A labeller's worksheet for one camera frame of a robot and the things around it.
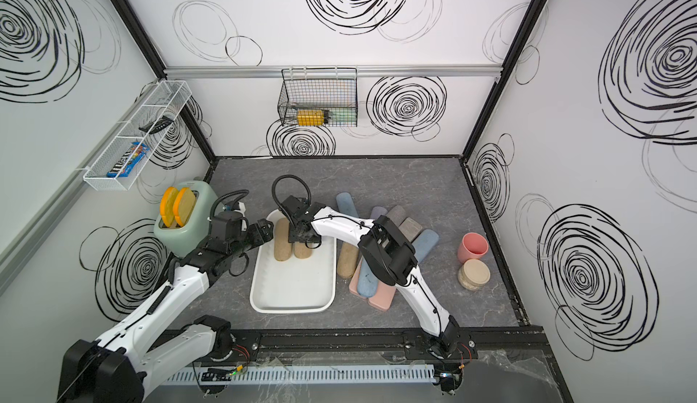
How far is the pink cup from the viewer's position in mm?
838

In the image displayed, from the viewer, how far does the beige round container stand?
2.65 feet

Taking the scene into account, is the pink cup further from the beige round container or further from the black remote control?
the black remote control

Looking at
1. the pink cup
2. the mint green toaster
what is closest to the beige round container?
the pink cup

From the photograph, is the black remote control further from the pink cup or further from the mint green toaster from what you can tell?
the pink cup

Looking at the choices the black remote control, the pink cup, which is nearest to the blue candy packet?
the black remote control

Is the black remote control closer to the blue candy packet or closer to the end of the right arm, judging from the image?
the blue candy packet

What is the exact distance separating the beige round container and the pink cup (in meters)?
0.01

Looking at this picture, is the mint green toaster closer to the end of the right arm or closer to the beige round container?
the end of the right arm
